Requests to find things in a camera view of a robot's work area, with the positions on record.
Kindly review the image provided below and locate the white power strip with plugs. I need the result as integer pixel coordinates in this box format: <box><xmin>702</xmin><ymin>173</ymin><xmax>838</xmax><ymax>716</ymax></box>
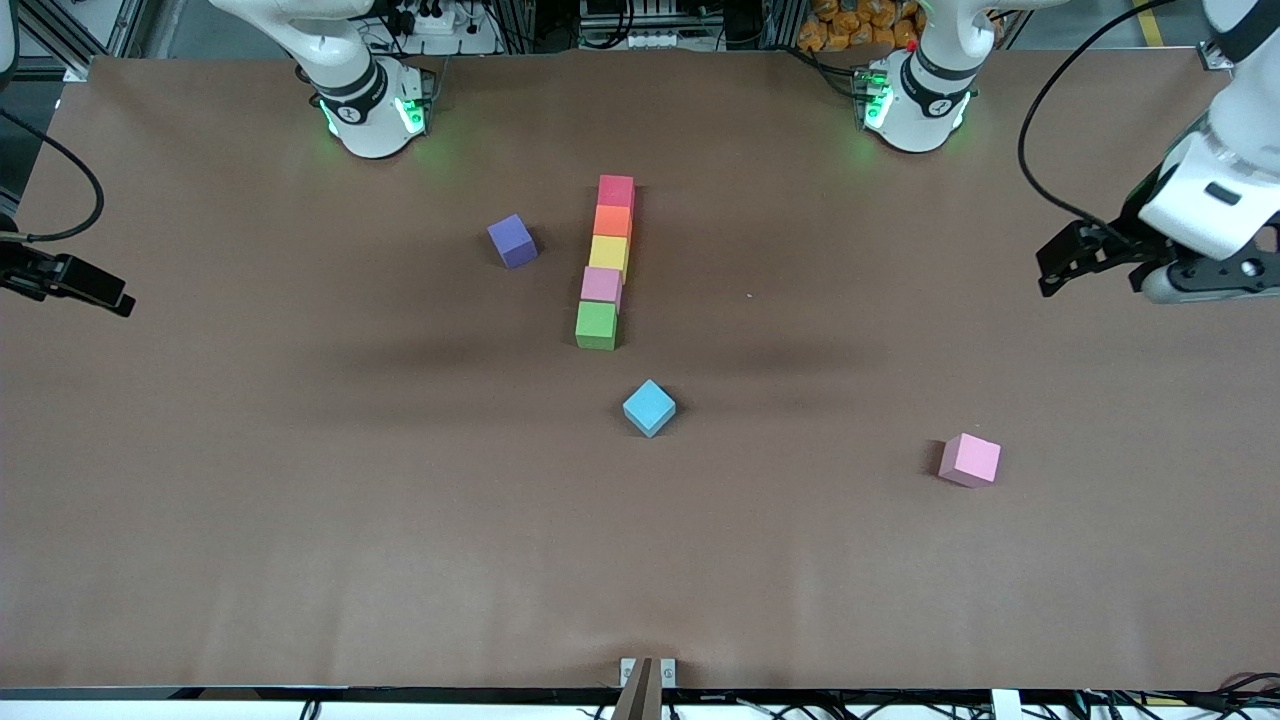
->
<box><xmin>390</xmin><ymin>3</ymin><xmax>476</xmax><ymax>39</ymax></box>

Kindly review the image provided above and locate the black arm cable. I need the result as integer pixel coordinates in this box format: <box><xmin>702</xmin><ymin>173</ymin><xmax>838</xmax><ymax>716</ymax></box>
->
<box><xmin>1016</xmin><ymin>0</ymin><xmax>1183</xmax><ymax>239</ymax></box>
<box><xmin>0</xmin><ymin>106</ymin><xmax>106</xmax><ymax>244</ymax></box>

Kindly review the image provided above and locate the brown table mat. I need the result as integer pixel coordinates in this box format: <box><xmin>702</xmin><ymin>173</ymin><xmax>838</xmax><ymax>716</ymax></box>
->
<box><xmin>0</xmin><ymin>48</ymin><xmax>1280</xmax><ymax>693</ymax></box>

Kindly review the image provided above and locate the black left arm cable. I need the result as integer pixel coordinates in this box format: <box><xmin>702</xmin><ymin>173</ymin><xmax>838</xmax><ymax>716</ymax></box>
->
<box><xmin>1016</xmin><ymin>0</ymin><xmax>1183</xmax><ymax>239</ymax></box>

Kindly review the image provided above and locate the orange snack bag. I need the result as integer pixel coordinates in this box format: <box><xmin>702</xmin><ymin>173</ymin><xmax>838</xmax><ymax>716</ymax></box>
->
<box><xmin>797</xmin><ymin>0</ymin><xmax>926</xmax><ymax>54</ymax></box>

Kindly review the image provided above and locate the brown wooden strip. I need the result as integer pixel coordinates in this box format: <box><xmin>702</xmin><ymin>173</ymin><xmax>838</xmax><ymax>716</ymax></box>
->
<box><xmin>612</xmin><ymin>657</ymin><xmax>666</xmax><ymax>720</ymax></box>

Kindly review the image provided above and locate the pink foam cube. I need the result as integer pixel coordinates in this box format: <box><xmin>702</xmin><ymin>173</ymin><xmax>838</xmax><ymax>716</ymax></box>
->
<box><xmin>938</xmin><ymin>432</ymin><xmax>1002</xmax><ymax>490</ymax></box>
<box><xmin>580</xmin><ymin>265</ymin><xmax>624</xmax><ymax>313</ymax></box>

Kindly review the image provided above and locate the blue foam cube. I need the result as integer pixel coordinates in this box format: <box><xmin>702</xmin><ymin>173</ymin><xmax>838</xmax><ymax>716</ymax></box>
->
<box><xmin>622</xmin><ymin>378</ymin><xmax>678</xmax><ymax>439</ymax></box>

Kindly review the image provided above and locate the silver metal bracket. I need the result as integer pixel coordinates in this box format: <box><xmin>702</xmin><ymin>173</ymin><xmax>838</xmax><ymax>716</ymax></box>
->
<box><xmin>619</xmin><ymin>657</ymin><xmax>678</xmax><ymax>689</ymax></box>

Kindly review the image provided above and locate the yellow foam cube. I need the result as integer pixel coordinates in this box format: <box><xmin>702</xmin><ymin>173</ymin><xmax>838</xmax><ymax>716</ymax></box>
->
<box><xmin>588</xmin><ymin>234</ymin><xmax>631</xmax><ymax>283</ymax></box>

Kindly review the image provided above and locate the green foam cube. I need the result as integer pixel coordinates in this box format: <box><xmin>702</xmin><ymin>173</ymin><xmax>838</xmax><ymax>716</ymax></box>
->
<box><xmin>575</xmin><ymin>300</ymin><xmax>620</xmax><ymax>352</ymax></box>

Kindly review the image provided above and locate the purple foam cube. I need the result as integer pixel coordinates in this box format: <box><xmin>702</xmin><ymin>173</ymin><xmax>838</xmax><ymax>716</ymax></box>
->
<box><xmin>487</xmin><ymin>213</ymin><xmax>540</xmax><ymax>270</ymax></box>

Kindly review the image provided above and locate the long white power strip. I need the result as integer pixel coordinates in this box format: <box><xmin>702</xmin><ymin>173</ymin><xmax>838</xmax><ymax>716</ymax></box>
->
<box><xmin>580</xmin><ymin>28</ymin><xmax>723</xmax><ymax>52</ymax></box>

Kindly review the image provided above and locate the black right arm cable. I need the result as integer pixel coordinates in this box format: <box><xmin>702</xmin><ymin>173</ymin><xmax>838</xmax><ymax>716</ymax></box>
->
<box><xmin>0</xmin><ymin>106</ymin><xmax>106</xmax><ymax>244</ymax></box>

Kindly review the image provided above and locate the aluminium frame profile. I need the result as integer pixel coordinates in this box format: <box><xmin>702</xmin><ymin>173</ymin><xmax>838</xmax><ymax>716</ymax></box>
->
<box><xmin>0</xmin><ymin>0</ymin><xmax>151</xmax><ymax>83</ymax></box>

